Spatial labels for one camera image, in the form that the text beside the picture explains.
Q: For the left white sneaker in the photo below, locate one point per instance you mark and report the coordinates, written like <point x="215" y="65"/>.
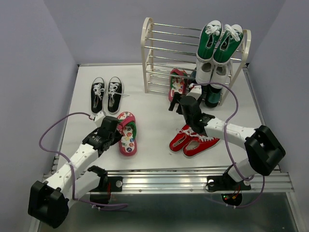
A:
<point x="204" y="70"/>

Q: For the red canvas sneaker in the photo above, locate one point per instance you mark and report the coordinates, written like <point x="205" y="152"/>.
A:
<point x="198" y="145"/>
<point x="183" y="137"/>

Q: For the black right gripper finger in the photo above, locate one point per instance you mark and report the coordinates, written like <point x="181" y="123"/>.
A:
<point x="179" y="110"/>
<point x="172" y="104"/>

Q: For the right red canvas sneaker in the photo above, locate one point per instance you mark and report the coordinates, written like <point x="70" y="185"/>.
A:
<point x="198" y="145"/>

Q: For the green canvas sneaker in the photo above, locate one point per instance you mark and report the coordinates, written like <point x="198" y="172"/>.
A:
<point x="230" y="42"/>
<point x="209" y="37"/>

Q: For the left green canvas sneaker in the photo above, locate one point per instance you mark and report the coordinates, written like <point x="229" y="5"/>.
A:
<point x="209" y="37"/>

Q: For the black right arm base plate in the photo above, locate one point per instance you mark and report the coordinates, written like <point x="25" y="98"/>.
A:
<point x="224" y="183"/>

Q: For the left dark green loafer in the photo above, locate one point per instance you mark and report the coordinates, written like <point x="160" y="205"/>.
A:
<point x="204" y="88"/>

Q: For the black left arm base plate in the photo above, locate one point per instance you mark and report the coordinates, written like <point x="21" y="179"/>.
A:
<point x="116" y="183"/>

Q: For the black canvas sneaker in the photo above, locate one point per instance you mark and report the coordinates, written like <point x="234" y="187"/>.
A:
<point x="115" y="94"/>
<point x="97" y="94"/>

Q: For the right black canvas sneaker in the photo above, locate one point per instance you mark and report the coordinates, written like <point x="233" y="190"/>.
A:
<point x="115" y="94"/>

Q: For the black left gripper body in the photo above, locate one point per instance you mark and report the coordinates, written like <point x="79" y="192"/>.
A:
<point x="115" y="137"/>

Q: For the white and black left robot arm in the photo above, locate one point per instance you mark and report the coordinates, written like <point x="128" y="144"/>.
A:
<point x="50" y="200"/>

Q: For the right white sneaker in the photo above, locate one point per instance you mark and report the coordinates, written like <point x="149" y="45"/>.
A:
<point x="220" y="75"/>

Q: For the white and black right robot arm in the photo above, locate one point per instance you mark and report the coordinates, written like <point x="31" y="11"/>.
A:
<point x="264" y="151"/>

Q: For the left red canvas sneaker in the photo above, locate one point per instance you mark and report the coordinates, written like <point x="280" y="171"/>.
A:
<point x="183" y="137"/>

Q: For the white sneaker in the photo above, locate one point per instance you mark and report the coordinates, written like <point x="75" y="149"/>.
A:
<point x="204" y="70"/>
<point x="220" y="75"/>

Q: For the cream shoe shelf chrome bars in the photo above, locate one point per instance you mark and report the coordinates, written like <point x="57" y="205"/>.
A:
<point x="166" y="47"/>

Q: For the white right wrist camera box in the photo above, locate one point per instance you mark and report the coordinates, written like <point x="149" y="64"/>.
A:
<point x="195" y="92"/>

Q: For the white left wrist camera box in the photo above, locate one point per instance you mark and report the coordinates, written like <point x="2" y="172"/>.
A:
<point x="98" y="119"/>

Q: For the pink slipper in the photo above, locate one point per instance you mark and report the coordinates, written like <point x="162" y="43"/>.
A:
<point x="128" y="129"/>
<point x="177" y="84"/>

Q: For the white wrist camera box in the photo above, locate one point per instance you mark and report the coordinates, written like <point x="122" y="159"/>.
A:
<point x="195" y="92"/>
<point x="98" y="119"/>

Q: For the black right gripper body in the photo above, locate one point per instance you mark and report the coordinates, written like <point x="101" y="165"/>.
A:
<point x="178" y="98"/>

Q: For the right green canvas sneaker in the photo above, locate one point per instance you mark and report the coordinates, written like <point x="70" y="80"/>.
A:
<point x="230" y="42"/>

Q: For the left black canvas sneaker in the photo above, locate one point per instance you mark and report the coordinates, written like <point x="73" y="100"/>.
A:
<point x="97" y="94"/>

